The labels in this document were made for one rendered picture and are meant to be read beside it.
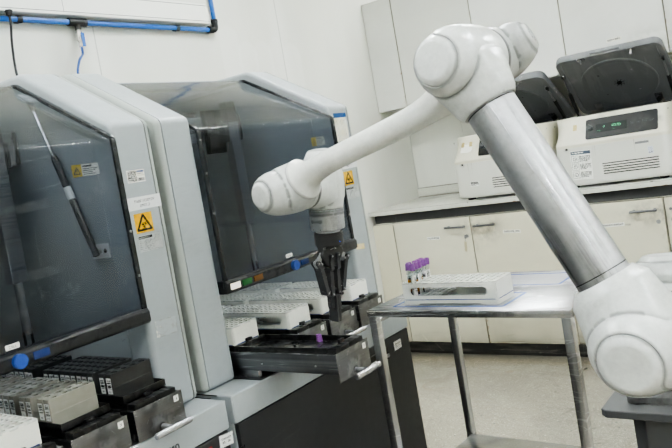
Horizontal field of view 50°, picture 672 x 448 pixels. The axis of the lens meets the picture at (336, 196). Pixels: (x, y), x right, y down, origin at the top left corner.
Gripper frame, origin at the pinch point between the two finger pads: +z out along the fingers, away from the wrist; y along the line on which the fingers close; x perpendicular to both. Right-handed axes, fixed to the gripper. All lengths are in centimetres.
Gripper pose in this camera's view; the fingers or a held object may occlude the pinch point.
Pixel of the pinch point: (335, 307)
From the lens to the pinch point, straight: 191.2
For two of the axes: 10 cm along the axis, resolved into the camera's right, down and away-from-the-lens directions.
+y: -6.6, 1.3, -7.4
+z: 0.9, 9.9, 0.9
